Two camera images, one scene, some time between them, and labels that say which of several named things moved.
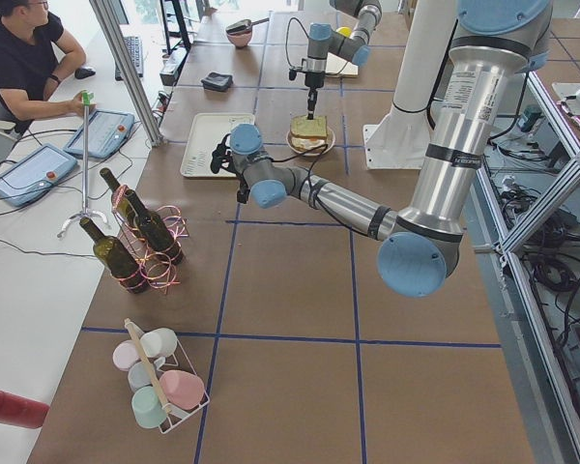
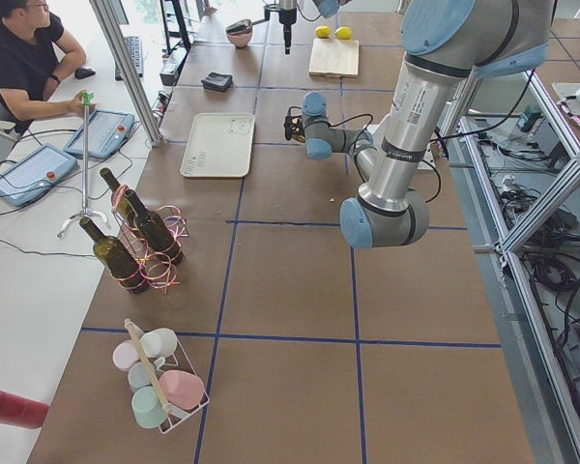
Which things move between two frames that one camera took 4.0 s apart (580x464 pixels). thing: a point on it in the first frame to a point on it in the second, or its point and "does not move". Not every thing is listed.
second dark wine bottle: (154, 231) does not move
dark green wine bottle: (113, 256) does not move
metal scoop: (243, 26) does not move
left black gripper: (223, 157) to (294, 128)
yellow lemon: (344, 31) does not move
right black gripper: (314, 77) to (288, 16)
